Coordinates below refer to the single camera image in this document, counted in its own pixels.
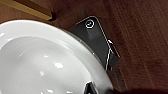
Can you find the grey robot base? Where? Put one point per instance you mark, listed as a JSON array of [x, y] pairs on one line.
[[93, 36]]

